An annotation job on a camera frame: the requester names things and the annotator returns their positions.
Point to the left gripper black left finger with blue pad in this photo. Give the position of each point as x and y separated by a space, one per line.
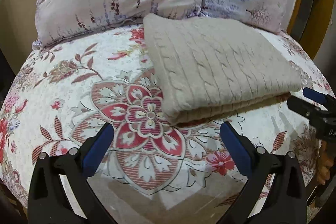
59 189

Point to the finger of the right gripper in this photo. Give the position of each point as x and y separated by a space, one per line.
304 109
320 98

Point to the beige cable-knit sweater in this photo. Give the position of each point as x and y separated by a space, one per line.
209 66

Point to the person's right hand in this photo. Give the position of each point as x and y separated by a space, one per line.
324 163

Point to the floral bed sheet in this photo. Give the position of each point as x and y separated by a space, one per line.
152 173

